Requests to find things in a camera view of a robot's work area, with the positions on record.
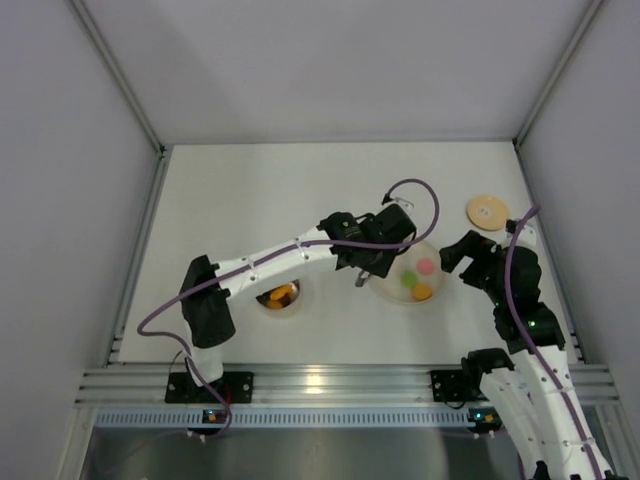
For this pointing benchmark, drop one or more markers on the beige round plate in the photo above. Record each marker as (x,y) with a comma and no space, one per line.
(391,287)

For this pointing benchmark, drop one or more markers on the green round cookie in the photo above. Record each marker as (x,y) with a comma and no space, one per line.
(409,279)

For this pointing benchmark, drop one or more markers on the left aluminium frame post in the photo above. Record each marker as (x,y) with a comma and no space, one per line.
(98,41)

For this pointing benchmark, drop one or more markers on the right aluminium frame post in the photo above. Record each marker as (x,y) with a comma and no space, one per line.
(568,52)

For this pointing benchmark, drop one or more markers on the steel-lined beige lunch box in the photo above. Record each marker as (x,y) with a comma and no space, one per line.
(291,304)

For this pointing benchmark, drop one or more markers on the yellow round biscuit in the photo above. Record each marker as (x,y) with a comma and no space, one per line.
(421,292)

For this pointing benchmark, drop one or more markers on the beige lunch box lid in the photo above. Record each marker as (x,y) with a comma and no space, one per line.
(488,213)

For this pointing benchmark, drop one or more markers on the pink round cookie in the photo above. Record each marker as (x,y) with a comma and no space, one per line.
(425,266)

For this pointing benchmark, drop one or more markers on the aluminium frame post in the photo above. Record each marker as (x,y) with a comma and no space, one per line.
(98,41)
(568,52)

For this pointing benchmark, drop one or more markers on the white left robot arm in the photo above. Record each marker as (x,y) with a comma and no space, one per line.
(234,283)

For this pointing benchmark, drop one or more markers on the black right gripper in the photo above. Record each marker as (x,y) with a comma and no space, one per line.
(463,255)

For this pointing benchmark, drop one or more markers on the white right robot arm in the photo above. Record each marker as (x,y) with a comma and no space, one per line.
(528,381)

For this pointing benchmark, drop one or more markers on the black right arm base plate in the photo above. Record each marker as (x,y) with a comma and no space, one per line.
(453,387)

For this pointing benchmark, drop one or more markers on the aluminium front rail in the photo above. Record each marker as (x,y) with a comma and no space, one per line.
(273,385)

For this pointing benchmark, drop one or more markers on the slotted grey cable duct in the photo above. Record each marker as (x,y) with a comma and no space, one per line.
(295,417)

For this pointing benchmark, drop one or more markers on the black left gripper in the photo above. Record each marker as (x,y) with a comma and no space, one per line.
(375,267)

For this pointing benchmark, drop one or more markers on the metal serving tongs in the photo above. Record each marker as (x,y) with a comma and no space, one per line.
(362,278)

